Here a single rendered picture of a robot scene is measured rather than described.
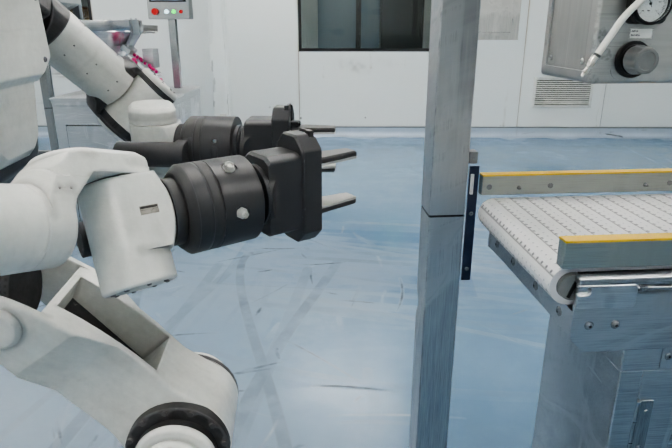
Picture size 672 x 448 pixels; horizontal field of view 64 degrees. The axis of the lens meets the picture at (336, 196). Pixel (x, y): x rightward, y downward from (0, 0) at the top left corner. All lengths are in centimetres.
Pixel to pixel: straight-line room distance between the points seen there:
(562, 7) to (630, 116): 572
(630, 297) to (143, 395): 63
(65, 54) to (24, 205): 60
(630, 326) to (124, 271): 56
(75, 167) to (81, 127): 262
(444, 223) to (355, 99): 474
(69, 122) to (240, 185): 262
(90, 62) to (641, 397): 97
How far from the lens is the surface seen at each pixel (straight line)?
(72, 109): 309
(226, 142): 75
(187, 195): 50
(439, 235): 91
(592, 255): 67
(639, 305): 73
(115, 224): 49
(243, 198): 52
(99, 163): 48
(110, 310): 88
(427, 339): 100
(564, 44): 62
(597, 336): 73
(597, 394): 89
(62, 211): 44
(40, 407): 200
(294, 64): 559
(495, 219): 84
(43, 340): 78
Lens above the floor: 112
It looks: 18 degrees down
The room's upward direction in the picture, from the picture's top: straight up
